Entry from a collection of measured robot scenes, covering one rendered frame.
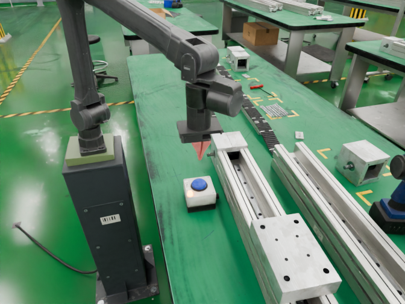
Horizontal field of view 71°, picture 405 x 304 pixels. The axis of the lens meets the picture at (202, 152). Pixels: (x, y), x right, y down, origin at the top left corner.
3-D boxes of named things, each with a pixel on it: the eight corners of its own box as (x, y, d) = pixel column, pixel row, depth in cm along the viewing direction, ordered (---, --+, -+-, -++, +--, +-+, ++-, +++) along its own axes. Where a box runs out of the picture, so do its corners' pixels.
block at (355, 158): (328, 169, 94) (335, 145, 89) (356, 163, 97) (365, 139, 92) (349, 188, 87) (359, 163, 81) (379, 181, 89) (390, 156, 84)
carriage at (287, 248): (248, 240, 64) (251, 219, 60) (293, 233, 65) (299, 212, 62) (276, 312, 51) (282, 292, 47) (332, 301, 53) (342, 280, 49)
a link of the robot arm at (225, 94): (205, 46, 62) (180, 52, 56) (252, 54, 57) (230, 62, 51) (204, 98, 68) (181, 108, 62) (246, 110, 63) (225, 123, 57)
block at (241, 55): (226, 67, 181) (227, 52, 176) (244, 66, 182) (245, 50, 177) (230, 72, 173) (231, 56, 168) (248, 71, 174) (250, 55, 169)
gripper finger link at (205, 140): (211, 165, 71) (211, 133, 65) (182, 169, 70) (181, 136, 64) (205, 150, 76) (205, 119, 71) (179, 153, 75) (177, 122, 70)
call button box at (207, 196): (183, 193, 84) (182, 177, 81) (215, 189, 86) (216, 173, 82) (187, 213, 78) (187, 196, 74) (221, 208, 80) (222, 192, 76)
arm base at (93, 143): (78, 140, 104) (80, 157, 95) (73, 120, 100) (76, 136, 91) (102, 136, 108) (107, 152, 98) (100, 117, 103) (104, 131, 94)
